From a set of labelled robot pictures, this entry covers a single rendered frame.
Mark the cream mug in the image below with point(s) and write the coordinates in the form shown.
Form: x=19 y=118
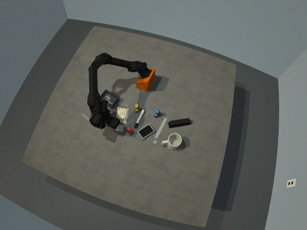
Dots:
x=173 y=141

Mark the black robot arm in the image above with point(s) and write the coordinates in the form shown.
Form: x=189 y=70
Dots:
x=94 y=100

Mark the cream paper card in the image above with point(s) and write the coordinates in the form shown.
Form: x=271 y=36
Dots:
x=122 y=114

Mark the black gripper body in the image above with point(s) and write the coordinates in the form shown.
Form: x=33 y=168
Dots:
x=114 y=122

